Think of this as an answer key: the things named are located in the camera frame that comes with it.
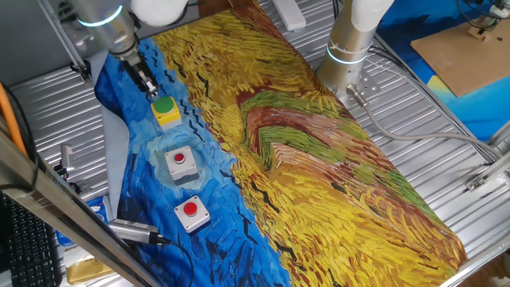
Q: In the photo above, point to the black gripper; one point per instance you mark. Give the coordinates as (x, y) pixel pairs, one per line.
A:
(135, 71)

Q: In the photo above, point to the yellow box green button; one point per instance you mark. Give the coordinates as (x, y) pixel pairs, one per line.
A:
(165, 111)

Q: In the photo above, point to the grey box small red button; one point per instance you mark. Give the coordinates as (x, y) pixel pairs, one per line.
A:
(181, 163)

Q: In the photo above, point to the white box large red button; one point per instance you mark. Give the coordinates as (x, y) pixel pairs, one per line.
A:
(192, 213)

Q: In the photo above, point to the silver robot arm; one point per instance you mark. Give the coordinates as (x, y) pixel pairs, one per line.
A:
(350, 44)

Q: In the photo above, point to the thin aluminium strut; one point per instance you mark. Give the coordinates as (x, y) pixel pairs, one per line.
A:
(63, 44)

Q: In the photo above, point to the blue tissue pack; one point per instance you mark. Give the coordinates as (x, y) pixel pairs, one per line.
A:
(97, 211)

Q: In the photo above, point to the white power strip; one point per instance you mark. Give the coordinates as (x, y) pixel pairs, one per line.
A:
(290, 14)

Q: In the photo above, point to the painted wheatfield tablecloth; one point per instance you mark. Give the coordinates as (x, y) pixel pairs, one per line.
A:
(318, 179)

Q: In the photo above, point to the black keyboard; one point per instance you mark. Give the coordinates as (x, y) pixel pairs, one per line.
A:
(28, 247)

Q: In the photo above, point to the metal base mounting plate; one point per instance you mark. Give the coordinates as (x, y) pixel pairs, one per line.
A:
(368, 89)

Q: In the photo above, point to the brown cardboard sheet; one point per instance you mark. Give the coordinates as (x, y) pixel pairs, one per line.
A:
(462, 60)

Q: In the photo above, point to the blue yellow painted cloth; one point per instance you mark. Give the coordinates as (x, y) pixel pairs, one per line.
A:
(478, 115)

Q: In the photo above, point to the small wooden block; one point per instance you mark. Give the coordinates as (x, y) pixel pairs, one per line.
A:
(480, 34)

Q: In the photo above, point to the metal clamp bracket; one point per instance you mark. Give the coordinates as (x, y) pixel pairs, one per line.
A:
(67, 159)

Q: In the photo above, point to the silver ribbed camera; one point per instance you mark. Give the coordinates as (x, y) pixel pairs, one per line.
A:
(131, 231)

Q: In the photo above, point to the aluminium frame beam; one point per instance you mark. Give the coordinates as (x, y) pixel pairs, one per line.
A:
(60, 215)

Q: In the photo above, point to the aluminium profile bracket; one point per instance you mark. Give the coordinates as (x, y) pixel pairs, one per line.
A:
(490, 173)

